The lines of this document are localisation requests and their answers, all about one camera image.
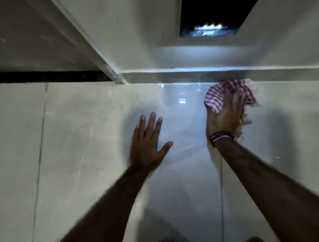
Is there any person's left hand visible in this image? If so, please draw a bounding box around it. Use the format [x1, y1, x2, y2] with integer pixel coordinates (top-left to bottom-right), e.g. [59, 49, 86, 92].
[129, 112, 173, 173]

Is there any person's right forearm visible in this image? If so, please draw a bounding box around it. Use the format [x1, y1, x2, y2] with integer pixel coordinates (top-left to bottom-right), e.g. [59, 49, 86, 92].
[215, 138, 319, 242]

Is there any person's right hand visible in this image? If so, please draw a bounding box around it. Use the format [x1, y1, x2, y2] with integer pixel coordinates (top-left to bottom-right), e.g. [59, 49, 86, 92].
[206, 86, 247, 146]

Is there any black wrist band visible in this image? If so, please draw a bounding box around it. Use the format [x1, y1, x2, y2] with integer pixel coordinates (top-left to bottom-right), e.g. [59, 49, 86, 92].
[210, 131, 234, 147]

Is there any white door frame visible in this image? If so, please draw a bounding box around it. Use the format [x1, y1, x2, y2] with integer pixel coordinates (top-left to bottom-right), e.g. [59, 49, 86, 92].
[26, 0, 128, 85]

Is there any person's left forearm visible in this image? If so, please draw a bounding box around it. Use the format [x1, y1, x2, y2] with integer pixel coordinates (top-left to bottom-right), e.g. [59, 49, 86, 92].
[60, 165, 150, 242]

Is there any red white checkered cloth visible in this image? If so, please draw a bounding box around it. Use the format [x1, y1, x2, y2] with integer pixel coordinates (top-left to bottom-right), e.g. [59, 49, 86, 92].
[204, 79, 258, 125]

